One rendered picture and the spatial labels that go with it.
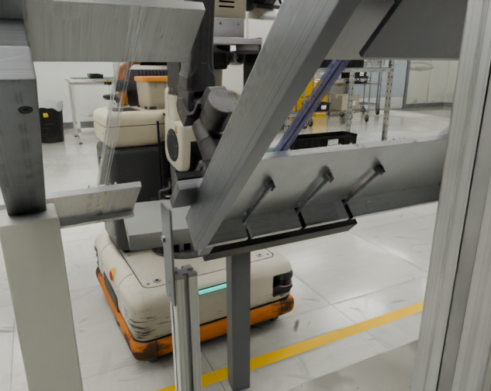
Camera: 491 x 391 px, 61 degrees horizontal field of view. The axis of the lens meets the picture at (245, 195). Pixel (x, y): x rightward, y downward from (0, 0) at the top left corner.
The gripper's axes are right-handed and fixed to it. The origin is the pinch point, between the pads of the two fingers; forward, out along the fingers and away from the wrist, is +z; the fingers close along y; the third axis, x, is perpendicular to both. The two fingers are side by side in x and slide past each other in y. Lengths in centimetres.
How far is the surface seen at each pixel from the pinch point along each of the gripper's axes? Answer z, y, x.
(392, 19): 7.9, -3.5, -47.5
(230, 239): 6.8, -3.9, -2.3
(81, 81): -363, 22, 343
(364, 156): 3.5, 15.8, -18.8
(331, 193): 3.2, 16.6, -6.2
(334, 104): -352, 435, 399
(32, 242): 8.3, -32.8, -17.3
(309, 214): 4.9, 13.0, -2.3
